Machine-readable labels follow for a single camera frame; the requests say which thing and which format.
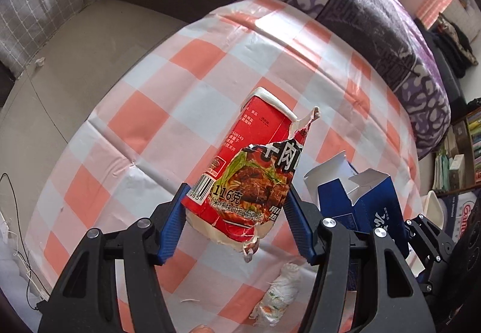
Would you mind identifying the orange white checked tablecloth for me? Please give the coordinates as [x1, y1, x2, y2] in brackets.
[24, 0, 425, 333]

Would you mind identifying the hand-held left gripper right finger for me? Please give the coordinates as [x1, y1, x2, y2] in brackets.
[283, 187, 437, 333]

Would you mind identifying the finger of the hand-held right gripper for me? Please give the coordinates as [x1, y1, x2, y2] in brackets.
[404, 216, 456, 281]

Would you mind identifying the blue and white carton box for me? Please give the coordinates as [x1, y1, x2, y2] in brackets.
[304, 153, 411, 292]

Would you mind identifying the black cable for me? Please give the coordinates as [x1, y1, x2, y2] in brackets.
[0, 173, 50, 312]

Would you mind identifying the pile of dark clothes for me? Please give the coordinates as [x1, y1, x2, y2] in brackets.
[415, 15, 479, 79]

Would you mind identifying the white box with red print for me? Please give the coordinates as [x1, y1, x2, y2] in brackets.
[443, 190, 481, 245]

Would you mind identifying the wooden bookshelf with books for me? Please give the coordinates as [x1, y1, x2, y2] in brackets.
[432, 98, 481, 195]

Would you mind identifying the crumpled white wrapper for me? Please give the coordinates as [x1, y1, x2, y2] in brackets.
[249, 263, 303, 331]

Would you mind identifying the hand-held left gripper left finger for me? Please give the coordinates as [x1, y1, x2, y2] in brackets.
[38, 183, 192, 333]

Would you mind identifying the pink checked cloth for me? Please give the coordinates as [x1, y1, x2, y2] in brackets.
[415, 0, 457, 30]

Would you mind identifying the torn red noodle cup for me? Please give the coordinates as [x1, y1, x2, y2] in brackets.
[180, 87, 323, 264]

